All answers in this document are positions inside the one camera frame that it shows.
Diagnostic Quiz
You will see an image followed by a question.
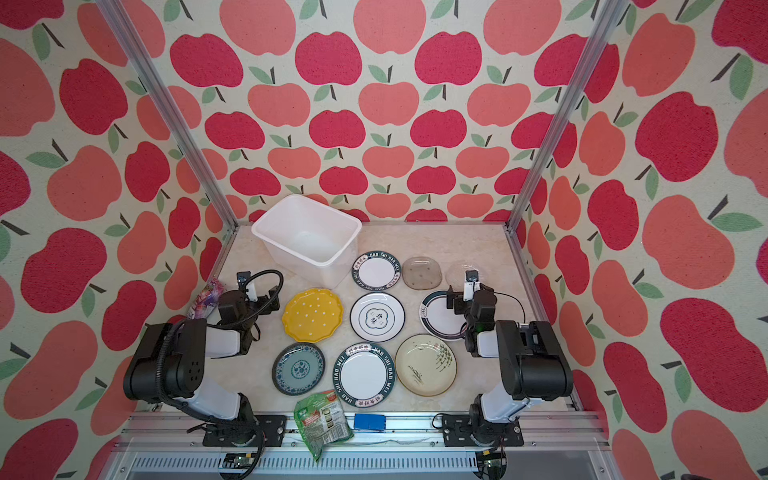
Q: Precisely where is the front aluminium rail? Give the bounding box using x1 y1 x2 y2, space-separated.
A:
97 411 622 479

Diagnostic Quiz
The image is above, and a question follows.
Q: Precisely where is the left aluminium frame post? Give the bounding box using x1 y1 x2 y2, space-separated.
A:
96 0 239 232

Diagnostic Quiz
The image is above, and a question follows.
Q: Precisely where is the clear glass plate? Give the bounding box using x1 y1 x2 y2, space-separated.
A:
444 261 487 290

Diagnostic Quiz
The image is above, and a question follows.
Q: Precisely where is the yellow dotted scalloped plate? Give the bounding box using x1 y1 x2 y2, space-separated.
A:
282 288 344 343

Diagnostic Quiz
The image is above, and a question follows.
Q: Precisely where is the beige bamboo print plate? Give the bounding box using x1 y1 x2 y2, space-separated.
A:
395 334 458 397

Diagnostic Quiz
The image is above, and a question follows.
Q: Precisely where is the large dark-rimmed lettered plate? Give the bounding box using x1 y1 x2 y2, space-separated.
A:
332 342 396 408

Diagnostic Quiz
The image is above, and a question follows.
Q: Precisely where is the smoky translucent glass plate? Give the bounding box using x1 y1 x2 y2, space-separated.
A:
402 256 443 290

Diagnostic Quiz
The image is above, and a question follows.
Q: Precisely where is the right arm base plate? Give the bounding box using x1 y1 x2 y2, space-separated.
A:
432 413 524 448

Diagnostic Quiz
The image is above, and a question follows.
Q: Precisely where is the white plastic bin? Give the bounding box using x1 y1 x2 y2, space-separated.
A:
251 194 362 289

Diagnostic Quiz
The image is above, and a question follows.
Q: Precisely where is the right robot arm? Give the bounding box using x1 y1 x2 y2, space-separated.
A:
446 284 573 446

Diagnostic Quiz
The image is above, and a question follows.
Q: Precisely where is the white plate black flower outline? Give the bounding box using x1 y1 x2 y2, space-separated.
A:
350 292 406 343

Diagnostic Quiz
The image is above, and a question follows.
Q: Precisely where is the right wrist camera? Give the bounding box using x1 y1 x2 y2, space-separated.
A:
463 269 481 302

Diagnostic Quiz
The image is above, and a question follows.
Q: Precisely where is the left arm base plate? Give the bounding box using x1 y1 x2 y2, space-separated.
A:
202 413 288 448

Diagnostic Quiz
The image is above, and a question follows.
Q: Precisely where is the blue box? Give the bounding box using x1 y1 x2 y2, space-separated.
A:
353 413 386 432

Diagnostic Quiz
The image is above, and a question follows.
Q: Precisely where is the purple candy wrapper packet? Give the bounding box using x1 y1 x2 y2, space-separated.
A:
187 278 225 319

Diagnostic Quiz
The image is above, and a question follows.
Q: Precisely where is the blue green patterned plate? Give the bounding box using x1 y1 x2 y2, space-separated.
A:
272 342 326 396

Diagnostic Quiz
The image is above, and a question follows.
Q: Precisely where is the right aluminium frame post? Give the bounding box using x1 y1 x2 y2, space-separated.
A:
504 0 629 238

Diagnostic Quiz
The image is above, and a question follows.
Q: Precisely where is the aluminium frame post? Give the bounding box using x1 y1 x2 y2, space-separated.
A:
96 0 239 232
504 0 629 238

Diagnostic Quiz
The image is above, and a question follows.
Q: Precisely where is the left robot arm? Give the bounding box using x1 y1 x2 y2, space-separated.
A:
123 286 286 448

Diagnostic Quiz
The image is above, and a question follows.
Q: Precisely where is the green snack packet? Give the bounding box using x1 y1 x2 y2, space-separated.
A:
294 390 354 462

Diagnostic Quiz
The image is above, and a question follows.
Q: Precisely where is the white plate green red rim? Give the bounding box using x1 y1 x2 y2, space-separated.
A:
419 290 466 341

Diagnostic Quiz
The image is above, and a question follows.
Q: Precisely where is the small dark-rimmed lettered plate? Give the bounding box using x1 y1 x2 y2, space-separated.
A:
351 250 402 292

